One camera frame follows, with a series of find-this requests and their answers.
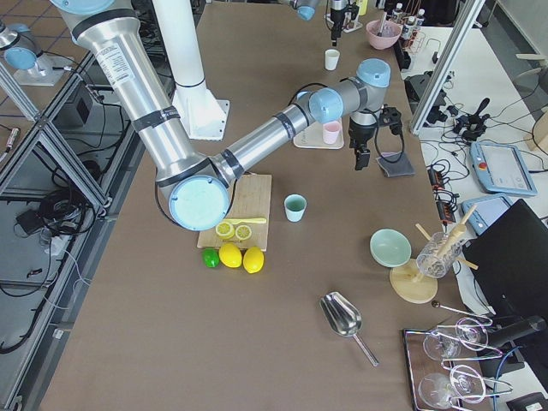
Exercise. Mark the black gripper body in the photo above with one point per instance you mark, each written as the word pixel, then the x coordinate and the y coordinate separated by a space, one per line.
pixel 336 13
pixel 358 136

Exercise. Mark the pink plastic cup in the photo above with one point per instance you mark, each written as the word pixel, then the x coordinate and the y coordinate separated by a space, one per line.
pixel 331 131

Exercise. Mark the cream plastic cup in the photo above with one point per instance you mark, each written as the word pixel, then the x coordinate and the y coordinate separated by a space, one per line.
pixel 331 59

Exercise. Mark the green plastic cup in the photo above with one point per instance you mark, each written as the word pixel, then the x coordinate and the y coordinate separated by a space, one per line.
pixel 295 206

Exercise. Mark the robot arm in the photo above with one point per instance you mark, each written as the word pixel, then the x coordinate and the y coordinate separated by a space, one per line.
pixel 195 185
pixel 306 9

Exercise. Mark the beige rabbit tray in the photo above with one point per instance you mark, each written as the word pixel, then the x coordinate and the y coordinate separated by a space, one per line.
pixel 311 138

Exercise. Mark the white dish rack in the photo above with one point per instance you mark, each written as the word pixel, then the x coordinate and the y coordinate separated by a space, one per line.
pixel 353 11

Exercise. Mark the grey folded cloth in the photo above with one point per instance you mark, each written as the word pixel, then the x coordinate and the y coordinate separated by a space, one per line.
pixel 395 164

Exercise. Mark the pink ice bowl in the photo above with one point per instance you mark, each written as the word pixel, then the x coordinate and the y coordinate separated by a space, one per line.
pixel 384 39

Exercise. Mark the green bowl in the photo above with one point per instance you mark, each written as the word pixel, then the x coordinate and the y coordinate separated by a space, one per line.
pixel 390 248

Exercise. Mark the bamboo cutting board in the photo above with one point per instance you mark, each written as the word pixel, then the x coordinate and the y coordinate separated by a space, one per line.
pixel 252 200

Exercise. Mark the yellow plastic knife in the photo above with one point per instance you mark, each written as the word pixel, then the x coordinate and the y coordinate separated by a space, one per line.
pixel 252 220

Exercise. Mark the clear glass mug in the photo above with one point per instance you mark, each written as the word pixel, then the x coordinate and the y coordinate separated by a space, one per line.
pixel 432 261

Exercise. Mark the blue teach pendant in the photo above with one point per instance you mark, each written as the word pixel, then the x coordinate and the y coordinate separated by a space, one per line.
pixel 501 169
pixel 488 209

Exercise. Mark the lemon slice lower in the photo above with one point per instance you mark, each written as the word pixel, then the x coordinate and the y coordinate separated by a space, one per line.
pixel 243 232

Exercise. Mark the lemon slice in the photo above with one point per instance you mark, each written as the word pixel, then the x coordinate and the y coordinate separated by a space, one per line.
pixel 225 230
pixel 243 232

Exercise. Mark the wooden glass drying stand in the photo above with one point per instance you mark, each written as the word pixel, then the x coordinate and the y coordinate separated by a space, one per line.
pixel 415 287

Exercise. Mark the yellow lemon near board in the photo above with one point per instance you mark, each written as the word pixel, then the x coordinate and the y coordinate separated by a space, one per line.
pixel 253 260

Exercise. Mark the lemon slice upper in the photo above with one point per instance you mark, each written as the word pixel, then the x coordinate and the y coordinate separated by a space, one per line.
pixel 225 230

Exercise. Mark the yellow lemon middle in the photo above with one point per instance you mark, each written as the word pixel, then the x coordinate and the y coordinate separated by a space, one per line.
pixel 230 255

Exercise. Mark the steel ice scoop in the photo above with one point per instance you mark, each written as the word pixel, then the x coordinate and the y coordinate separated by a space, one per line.
pixel 345 319

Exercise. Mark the green lime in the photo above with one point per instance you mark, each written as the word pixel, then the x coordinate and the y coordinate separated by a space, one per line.
pixel 210 257

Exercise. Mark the black laptop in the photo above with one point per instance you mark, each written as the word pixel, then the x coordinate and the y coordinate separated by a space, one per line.
pixel 512 259

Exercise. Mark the wine glass upper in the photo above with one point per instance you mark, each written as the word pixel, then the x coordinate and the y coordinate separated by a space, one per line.
pixel 445 342

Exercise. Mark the metal wine glass rack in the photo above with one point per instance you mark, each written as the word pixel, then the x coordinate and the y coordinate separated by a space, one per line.
pixel 419 365

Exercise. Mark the wine glass lower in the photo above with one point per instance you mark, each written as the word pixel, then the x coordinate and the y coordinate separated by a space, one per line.
pixel 462 386

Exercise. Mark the aluminium frame post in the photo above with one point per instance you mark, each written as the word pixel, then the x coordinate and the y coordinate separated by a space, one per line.
pixel 463 25

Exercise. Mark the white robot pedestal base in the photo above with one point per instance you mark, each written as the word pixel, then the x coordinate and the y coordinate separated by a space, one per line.
pixel 203 116

